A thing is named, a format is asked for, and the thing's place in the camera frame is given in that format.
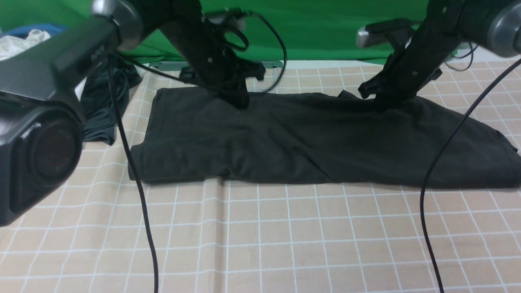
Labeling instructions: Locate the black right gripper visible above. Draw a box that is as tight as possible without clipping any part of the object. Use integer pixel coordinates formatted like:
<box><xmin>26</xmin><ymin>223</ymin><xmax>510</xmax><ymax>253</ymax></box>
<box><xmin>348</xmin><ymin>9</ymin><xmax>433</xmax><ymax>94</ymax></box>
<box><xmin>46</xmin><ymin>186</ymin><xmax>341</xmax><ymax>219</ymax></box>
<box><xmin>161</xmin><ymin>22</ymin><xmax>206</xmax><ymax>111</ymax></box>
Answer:
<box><xmin>358</xmin><ymin>21</ymin><xmax>463</xmax><ymax>111</ymax></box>

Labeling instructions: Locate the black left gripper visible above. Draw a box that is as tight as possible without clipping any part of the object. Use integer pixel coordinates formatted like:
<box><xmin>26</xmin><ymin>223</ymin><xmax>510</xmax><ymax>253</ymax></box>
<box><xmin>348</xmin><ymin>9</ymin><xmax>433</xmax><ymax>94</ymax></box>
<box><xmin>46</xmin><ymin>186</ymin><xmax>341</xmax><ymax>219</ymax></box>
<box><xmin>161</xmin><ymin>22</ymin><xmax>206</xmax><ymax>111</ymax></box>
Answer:
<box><xmin>179</xmin><ymin>17</ymin><xmax>266</xmax><ymax>109</ymax></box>

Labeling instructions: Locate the dark gray long-sleeve top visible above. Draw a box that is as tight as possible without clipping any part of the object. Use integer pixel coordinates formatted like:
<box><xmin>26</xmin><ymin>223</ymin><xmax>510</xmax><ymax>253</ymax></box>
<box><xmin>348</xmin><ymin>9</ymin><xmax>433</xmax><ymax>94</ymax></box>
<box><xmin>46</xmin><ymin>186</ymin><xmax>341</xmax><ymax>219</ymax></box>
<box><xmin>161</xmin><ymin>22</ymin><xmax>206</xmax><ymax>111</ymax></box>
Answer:
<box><xmin>128</xmin><ymin>87</ymin><xmax>521</xmax><ymax>190</ymax></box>

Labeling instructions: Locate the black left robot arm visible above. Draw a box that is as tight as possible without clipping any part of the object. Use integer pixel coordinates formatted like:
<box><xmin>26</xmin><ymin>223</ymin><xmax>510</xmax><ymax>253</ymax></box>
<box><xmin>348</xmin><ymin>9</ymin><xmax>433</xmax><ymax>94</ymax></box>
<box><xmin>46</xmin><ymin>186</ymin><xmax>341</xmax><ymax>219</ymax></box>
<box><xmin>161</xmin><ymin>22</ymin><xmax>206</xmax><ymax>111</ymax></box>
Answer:
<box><xmin>0</xmin><ymin>0</ymin><xmax>266</xmax><ymax>227</ymax></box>

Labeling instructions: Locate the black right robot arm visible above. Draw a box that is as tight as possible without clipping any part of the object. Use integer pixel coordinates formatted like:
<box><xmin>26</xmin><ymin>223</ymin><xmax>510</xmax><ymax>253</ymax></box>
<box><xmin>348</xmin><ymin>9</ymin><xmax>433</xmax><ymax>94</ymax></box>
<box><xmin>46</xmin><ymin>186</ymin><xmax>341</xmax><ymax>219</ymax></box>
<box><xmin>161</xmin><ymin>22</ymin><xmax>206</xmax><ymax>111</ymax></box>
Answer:
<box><xmin>357</xmin><ymin>0</ymin><xmax>521</xmax><ymax>109</ymax></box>

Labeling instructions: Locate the green backdrop cloth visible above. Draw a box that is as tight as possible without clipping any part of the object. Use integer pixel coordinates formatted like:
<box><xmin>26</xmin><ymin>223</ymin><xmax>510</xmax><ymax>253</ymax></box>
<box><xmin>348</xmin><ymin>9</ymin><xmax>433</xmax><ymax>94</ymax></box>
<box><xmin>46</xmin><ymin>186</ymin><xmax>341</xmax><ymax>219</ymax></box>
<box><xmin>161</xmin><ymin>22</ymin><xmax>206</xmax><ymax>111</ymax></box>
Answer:
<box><xmin>0</xmin><ymin>0</ymin><xmax>427</xmax><ymax>61</ymax></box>

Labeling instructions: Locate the dark teal crumpled garment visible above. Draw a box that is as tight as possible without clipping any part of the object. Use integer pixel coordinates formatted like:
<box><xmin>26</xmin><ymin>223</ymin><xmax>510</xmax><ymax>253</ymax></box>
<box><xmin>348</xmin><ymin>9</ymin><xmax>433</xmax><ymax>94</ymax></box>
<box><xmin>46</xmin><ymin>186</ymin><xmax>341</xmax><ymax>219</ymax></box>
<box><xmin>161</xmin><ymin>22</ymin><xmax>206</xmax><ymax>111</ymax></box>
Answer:
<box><xmin>80</xmin><ymin>55</ymin><xmax>142</xmax><ymax>145</ymax></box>

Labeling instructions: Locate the blue crumpled garment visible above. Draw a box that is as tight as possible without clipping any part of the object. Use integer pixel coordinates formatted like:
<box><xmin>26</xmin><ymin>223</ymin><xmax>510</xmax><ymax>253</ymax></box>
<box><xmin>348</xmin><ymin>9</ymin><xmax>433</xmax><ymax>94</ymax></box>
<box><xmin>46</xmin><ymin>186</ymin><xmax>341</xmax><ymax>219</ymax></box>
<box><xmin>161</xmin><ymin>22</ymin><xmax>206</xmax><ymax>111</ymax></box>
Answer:
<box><xmin>0</xmin><ymin>23</ymin><xmax>67</xmax><ymax>39</ymax></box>

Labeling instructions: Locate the beige checkered tablecloth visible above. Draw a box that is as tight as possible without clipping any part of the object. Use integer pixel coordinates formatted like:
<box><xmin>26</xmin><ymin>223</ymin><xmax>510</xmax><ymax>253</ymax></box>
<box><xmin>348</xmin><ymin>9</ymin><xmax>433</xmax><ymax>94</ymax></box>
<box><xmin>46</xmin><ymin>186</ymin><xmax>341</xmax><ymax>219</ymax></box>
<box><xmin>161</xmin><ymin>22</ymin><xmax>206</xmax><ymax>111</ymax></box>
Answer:
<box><xmin>0</xmin><ymin>61</ymin><xmax>521</xmax><ymax>293</ymax></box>

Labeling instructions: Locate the white crumpled garment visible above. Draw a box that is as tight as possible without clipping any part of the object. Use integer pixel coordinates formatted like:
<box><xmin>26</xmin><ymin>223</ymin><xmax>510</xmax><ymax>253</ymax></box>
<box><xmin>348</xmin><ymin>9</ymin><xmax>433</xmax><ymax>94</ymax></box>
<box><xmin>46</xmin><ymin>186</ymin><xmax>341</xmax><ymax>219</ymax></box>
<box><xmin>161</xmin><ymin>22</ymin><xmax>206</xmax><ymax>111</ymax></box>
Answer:
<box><xmin>0</xmin><ymin>30</ymin><xmax>51</xmax><ymax>61</ymax></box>

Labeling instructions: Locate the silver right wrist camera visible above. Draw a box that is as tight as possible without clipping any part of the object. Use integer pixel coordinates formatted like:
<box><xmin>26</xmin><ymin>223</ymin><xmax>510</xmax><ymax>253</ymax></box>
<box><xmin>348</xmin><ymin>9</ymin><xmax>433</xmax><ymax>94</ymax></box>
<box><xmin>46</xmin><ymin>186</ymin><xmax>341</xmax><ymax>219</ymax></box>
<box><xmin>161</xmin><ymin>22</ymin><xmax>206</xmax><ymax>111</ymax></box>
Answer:
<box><xmin>356</xmin><ymin>18</ymin><xmax>422</xmax><ymax>50</ymax></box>

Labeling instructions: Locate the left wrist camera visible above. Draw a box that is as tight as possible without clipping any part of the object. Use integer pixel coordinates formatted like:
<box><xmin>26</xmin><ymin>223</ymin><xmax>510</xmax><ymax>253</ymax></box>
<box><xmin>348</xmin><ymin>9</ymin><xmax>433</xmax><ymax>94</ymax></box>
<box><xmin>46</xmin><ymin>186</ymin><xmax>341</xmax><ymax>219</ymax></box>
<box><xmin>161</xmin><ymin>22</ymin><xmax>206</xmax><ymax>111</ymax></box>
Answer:
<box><xmin>204</xmin><ymin>8</ymin><xmax>249</xmax><ymax>31</ymax></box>

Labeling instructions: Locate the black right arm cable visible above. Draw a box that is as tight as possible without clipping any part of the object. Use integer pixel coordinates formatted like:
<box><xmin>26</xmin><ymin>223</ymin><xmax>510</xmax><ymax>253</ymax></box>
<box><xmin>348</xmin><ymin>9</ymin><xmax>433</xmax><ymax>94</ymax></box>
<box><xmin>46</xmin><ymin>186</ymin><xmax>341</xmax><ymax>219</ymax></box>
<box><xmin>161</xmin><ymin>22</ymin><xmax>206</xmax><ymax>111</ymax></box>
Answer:
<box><xmin>420</xmin><ymin>41</ymin><xmax>521</xmax><ymax>293</ymax></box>

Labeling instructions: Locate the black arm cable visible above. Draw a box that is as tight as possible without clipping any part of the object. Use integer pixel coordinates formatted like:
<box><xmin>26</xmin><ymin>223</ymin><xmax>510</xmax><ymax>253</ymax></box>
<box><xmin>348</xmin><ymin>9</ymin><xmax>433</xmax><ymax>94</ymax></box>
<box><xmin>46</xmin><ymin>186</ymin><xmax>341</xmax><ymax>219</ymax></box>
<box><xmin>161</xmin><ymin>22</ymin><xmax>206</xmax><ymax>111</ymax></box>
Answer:
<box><xmin>420</xmin><ymin>41</ymin><xmax>521</xmax><ymax>293</ymax></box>
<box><xmin>107</xmin><ymin>10</ymin><xmax>287</xmax><ymax>293</ymax></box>

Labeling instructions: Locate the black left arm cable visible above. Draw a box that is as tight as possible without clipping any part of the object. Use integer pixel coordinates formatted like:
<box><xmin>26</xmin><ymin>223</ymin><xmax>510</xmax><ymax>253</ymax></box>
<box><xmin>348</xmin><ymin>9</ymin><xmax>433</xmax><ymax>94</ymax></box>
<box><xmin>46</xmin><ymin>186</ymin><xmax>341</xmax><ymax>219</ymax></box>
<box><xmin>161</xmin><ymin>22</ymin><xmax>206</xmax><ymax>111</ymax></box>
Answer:
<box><xmin>107</xmin><ymin>10</ymin><xmax>287</xmax><ymax>293</ymax></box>

